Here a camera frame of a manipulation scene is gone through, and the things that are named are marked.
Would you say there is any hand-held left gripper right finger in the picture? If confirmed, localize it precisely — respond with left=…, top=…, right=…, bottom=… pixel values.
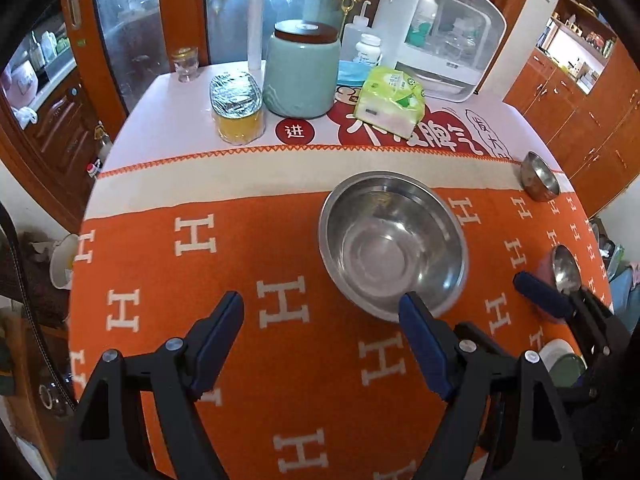
left=397, top=291, right=585, bottom=480

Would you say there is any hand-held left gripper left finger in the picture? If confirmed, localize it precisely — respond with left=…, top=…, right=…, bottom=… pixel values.
left=57, top=290, right=246, bottom=480

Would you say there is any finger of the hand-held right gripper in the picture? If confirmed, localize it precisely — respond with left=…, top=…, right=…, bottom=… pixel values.
left=513, top=270, right=617, bottom=356

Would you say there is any medium steel bowl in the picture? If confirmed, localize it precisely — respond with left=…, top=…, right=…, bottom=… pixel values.
left=550, top=244, right=583, bottom=295

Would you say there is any dark green plate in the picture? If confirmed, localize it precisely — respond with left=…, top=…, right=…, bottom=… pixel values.
left=552, top=354, right=587, bottom=387

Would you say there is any white paper plate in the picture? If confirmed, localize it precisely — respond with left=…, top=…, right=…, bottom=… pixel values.
left=539, top=339, right=588, bottom=388

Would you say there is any large steel bowl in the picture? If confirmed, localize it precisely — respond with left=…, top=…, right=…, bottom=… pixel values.
left=318, top=171, right=470, bottom=322

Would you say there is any small steel bowl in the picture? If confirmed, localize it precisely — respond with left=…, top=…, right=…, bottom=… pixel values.
left=520, top=151, right=561, bottom=202

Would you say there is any orange patterned blanket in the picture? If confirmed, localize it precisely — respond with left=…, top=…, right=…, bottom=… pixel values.
left=67, top=145, right=613, bottom=480

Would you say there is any white plastic basin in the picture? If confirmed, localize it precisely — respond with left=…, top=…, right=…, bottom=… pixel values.
left=50, top=234, right=81, bottom=288

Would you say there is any glass jar with yellow contents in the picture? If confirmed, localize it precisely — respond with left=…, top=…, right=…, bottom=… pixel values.
left=209, top=72, right=265, bottom=147

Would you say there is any white red printed tablecloth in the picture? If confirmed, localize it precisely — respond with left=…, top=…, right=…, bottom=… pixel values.
left=112, top=62, right=526, bottom=181

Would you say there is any green tissue pack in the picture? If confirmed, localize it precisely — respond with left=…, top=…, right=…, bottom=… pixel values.
left=353, top=66, right=427, bottom=138

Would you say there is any celadon ceramic jar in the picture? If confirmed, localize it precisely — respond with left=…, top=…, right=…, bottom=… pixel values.
left=262, top=20, right=342, bottom=120

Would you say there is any small drinking glass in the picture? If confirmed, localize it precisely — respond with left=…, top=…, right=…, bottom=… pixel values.
left=171, top=47, right=201, bottom=83

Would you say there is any blue mask pack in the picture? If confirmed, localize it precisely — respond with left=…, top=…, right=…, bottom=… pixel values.
left=336, top=59, right=376, bottom=87

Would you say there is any white pill bottle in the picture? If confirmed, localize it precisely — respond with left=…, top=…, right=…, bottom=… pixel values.
left=355, top=33, right=383, bottom=67

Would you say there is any white countertop sterilizer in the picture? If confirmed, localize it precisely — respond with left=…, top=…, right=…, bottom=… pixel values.
left=372, top=0, right=507, bottom=103

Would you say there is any clear squeeze bottle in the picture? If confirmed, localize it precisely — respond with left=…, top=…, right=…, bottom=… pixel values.
left=341, top=2, right=373, bottom=63

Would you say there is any white pole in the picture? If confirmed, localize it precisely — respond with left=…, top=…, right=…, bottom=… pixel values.
left=247, top=0, right=266, bottom=73

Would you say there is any wooden glass-door cabinet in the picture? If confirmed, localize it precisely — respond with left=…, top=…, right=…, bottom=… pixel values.
left=60, top=0, right=501, bottom=126

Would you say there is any black cable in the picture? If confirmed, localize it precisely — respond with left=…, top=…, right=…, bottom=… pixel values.
left=0, top=205, right=81, bottom=406

